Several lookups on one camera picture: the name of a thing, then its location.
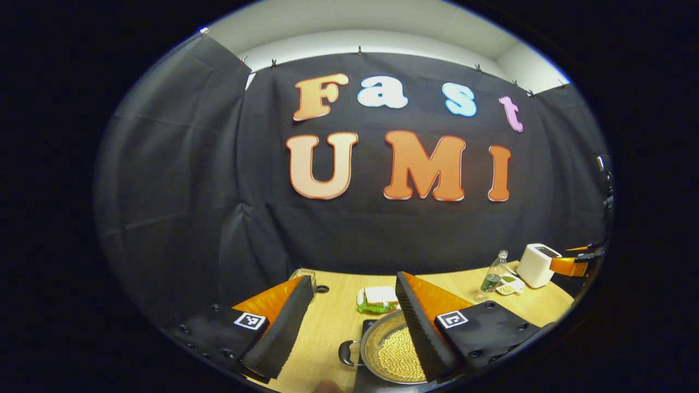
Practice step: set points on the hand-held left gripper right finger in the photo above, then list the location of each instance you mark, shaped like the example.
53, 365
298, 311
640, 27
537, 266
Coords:
423, 327

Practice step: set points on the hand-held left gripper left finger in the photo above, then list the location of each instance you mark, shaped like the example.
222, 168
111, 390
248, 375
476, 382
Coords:
284, 327

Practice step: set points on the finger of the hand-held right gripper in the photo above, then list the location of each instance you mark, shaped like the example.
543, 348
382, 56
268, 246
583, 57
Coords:
568, 266
579, 249

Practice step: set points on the black induction cooktop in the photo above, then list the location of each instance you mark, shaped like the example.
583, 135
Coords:
363, 382

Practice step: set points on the white toaster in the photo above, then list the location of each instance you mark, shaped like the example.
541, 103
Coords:
535, 267

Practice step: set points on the pile of yellow soybeans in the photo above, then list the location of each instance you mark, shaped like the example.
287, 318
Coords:
401, 355

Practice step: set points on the sandwich on white plate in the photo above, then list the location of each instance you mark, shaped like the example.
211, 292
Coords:
379, 295

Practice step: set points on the small glass cup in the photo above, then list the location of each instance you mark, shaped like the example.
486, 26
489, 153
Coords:
303, 273

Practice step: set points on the white divided bean tray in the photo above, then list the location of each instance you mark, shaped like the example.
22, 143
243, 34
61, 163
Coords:
510, 286

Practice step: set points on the clear plastic water bottle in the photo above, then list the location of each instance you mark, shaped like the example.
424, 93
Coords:
491, 281

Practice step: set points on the black backdrop cloth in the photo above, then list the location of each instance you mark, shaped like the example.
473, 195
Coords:
164, 191

